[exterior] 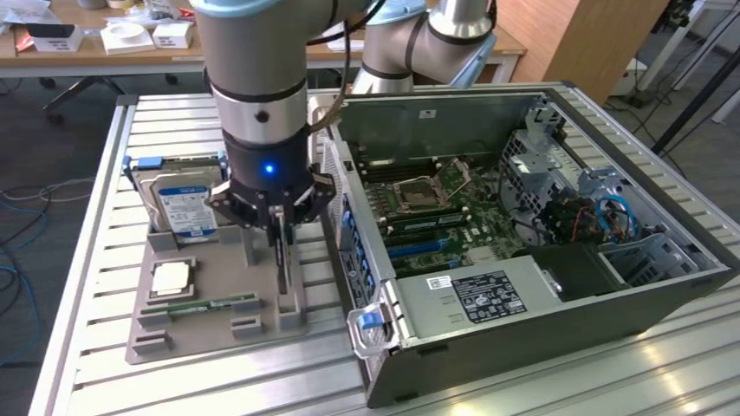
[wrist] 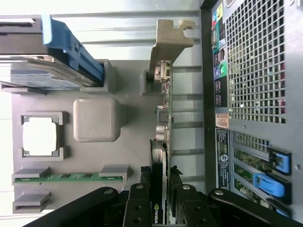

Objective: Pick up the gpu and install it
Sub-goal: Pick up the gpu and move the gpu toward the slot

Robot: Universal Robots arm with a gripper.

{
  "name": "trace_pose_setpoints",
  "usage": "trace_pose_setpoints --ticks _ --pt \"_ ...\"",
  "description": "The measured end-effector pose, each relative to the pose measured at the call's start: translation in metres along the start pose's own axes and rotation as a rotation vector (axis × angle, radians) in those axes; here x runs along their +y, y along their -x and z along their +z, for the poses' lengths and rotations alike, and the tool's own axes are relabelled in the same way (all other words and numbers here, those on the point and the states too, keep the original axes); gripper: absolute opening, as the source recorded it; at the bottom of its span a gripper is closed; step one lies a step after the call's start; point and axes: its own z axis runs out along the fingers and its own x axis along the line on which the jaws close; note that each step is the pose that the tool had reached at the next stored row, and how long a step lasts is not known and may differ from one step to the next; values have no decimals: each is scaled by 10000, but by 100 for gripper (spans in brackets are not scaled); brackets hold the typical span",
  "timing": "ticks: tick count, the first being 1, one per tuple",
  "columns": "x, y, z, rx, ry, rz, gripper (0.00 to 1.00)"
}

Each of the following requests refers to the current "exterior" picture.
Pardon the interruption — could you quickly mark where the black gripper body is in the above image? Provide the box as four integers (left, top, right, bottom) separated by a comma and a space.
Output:
221, 129, 314, 209

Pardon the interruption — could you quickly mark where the green Nvidia graphics card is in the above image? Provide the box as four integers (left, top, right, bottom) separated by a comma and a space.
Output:
268, 205, 294, 298

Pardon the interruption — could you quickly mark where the hard disk with blue rails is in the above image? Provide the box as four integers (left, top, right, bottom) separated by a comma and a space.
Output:
122, 150, 232, 240

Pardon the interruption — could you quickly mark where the CPU socket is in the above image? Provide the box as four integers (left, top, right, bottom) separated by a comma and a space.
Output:
390, 179, 448, 214

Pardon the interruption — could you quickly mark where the green labelled RAM stick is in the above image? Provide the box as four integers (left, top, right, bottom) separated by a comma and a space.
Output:
396, 213, 465, 231

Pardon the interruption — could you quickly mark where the blue expansion slot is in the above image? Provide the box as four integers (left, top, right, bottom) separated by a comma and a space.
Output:
388, 241, 441, 257

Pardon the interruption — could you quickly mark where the silver CPU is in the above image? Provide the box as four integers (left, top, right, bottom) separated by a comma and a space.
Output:
150, 262, 194, 294

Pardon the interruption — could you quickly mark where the grey parts rack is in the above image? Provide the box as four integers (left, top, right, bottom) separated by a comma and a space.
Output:
124, 218, 313, 366

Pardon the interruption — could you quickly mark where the metal socket cover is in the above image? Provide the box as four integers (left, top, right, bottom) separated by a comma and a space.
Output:
433, 153, 484, 205

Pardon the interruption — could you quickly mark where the green motherboard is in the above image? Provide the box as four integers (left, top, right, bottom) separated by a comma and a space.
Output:
345, 142, 533, 276

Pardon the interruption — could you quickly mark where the white paper stack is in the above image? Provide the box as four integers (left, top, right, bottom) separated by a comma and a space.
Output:
318, 25, 366, 54

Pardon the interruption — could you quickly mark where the blue case latch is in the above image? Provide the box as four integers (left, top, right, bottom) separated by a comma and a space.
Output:
356, 308, 388, 334

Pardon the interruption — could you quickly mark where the grey power supply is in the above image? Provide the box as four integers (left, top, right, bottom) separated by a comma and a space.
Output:
392, 254, 565, 340

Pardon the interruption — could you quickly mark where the white labelled box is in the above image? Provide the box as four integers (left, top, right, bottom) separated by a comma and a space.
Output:
150, 21, 196, 50

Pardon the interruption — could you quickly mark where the white box with round recess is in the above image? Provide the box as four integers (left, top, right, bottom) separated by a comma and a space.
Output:
98, 22, 157, 56

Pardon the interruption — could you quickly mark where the black office chair base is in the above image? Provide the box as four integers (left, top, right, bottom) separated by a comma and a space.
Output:
38, 74, 126, 126

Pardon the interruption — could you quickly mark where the wooden desk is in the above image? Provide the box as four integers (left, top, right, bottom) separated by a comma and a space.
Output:
0, 0, 528, 80

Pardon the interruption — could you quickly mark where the perforated metal disk bay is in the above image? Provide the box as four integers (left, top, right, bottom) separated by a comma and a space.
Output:
497, 127, 586, 220

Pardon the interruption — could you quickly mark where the clear plastic bag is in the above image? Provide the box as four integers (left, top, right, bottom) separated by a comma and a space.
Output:
137, 0, 197, 23

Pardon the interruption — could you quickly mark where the white box with black lid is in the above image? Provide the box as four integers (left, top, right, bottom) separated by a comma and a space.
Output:
29, 23, 86, 54

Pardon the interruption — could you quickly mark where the open black PC case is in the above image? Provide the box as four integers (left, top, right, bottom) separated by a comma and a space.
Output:
308, 81, 740, 411

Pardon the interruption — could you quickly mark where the pile of papers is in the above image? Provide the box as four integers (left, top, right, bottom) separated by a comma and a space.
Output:
0, 0, 65, 26

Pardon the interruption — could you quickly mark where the wooden cabinet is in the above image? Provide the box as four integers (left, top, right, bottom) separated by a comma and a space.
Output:
494, 0, 672, 106

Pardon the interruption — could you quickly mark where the grey slanted disk bay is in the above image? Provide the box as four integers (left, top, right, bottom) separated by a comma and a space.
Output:
597, 233, 713, 289

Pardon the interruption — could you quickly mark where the black stand pole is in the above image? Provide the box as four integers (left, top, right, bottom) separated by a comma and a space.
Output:
649, 0, 740, 156

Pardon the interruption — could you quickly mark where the white table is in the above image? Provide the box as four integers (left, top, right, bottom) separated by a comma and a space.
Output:
634, 0, 740, 125

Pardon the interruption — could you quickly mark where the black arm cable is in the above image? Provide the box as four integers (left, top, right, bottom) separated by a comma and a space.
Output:
304, 0, 389, 99

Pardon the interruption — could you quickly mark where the grey floor cable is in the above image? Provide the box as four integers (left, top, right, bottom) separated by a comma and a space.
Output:
0, 175, 97, 205

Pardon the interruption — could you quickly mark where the blue floor cable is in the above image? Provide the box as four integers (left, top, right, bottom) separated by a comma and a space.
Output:
0, 206, 48, 369

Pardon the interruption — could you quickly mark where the blue SATA wire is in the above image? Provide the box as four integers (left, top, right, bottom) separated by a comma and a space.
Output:
596, 195, 641, 244

